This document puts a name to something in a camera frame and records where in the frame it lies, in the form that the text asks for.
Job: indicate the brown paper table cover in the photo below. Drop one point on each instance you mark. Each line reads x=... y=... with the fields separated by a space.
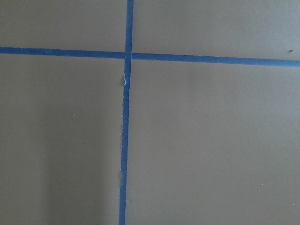
x=149 y=112

